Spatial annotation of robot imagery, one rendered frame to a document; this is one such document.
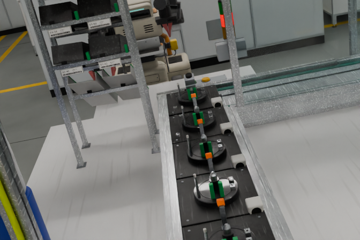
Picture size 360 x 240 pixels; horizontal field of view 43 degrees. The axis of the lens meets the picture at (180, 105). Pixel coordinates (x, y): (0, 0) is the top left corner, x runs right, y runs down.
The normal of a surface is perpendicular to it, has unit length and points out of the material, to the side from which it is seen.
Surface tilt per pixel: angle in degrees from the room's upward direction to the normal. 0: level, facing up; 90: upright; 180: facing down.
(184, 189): 0
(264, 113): 90
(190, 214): 0
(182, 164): 0
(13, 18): 90
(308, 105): 90
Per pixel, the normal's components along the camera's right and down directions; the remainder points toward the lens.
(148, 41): 0.07, 0.40
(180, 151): -0.18, -0.89
